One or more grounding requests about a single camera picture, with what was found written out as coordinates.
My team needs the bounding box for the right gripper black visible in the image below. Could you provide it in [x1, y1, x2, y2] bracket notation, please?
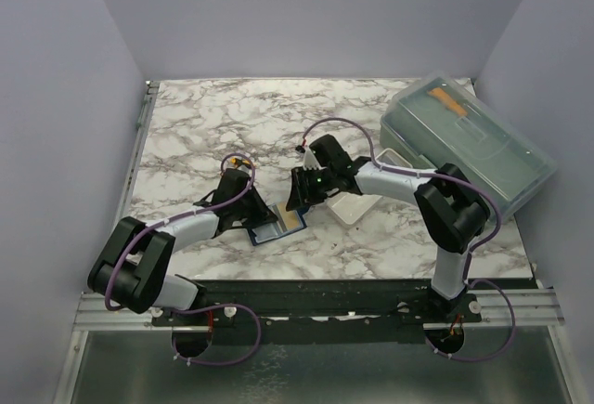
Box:
[286, 166, 336, 212]

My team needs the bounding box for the gold credit card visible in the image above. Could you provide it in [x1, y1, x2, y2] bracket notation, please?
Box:
[277, 202, 303, 232]

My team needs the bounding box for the blue leather card holder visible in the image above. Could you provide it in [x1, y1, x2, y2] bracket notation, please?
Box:
[248, 202, 309, 246]

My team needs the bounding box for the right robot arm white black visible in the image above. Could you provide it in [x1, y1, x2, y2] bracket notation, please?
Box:
[286, 135, 490, 322]

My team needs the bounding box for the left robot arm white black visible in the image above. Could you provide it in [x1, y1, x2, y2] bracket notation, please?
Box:
[87, 169, 278, 325]

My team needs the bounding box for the white plastic tray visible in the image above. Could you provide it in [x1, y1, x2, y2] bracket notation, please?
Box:
[324, 147, 416, 228]

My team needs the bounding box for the grey lidded storage box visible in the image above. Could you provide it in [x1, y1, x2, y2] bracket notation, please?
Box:
[380, 72, 557, 221]

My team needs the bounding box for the orange item inside box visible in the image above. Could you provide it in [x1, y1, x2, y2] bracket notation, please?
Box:
[427, 87, 468, 117]

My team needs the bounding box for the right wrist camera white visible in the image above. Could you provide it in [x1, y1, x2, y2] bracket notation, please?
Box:
[303, 148, 321, 170]

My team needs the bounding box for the yellow black handled screwdriver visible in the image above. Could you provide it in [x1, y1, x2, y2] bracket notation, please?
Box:
[229, 157, 254, 172]

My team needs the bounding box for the black mounting rail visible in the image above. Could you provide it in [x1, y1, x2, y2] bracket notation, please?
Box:
[152, 280, 481, 345]

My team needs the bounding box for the aluminium extrusion rail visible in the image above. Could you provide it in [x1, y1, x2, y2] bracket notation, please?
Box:
[73, 289, 565, 332]

